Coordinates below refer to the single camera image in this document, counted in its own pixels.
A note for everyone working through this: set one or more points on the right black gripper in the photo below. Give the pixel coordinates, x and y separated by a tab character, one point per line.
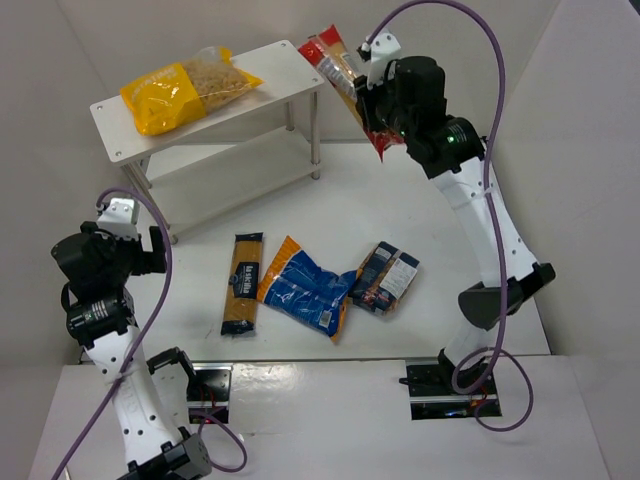
368	103

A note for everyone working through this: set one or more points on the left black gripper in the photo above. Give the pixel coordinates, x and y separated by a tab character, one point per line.
154	251

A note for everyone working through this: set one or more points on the red spaghetti pasta bag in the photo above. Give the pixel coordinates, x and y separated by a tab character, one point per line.
328	54

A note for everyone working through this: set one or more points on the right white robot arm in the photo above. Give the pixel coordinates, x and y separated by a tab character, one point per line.
510	274

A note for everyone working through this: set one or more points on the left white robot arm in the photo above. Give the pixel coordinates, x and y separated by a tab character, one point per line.
100	317

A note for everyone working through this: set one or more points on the white two-tier shelf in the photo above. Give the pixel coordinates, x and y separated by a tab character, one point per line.
257	144

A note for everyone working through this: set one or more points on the blue orange pasta bag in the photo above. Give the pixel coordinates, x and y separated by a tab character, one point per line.
295	285

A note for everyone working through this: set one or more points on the yellow macaroni pasta bag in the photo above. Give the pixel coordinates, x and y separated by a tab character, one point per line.
185	92

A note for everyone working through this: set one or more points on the dark blue pasta bag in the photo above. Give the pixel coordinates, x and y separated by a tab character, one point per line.
383	279

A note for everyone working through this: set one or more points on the dark la sicilia spaghetti pack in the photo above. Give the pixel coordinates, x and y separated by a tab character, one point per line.
239	317

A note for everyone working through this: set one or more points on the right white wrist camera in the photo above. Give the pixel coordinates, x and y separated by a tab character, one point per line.
377	53

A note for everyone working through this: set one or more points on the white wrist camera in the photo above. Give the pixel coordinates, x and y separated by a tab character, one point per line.
119	218
377	53

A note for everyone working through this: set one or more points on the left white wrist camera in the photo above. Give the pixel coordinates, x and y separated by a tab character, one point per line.
119	218

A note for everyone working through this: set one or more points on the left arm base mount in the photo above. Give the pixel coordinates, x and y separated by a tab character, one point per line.
209	392

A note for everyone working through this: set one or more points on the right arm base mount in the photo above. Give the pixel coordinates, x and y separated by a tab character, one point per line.
432	398

